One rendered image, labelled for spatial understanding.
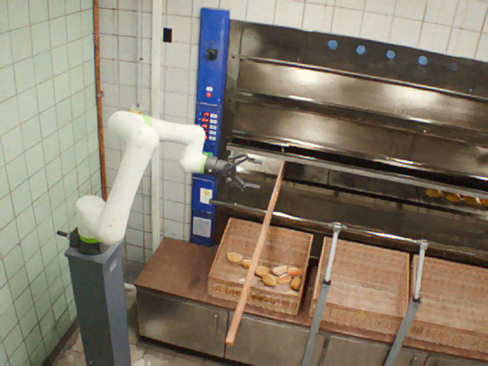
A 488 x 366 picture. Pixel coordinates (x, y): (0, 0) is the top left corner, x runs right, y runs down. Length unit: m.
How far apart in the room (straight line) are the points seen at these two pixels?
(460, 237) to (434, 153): 0.60
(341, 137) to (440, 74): 0.65
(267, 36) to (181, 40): 0.49
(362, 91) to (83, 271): 1.71
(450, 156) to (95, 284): 2.01
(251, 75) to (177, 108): 0.51
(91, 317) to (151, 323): 0.78
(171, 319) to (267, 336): 0.62
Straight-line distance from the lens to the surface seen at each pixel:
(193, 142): 2.21
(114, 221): 1.90
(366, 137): 2.68
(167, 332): 3.11
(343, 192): 2.82
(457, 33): 2.56
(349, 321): 2.77
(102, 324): 2.40
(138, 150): 1.81
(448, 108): 2.66
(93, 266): 2.15
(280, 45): 2.57
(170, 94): 2.81
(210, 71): 2.65
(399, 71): 2.57
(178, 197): 3.09
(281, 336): 2.85
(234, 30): 2.59
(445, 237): 3.02
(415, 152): 2.72
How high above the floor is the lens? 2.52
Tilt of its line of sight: 29 degrees down
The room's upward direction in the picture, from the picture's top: 6 degrees clockwise
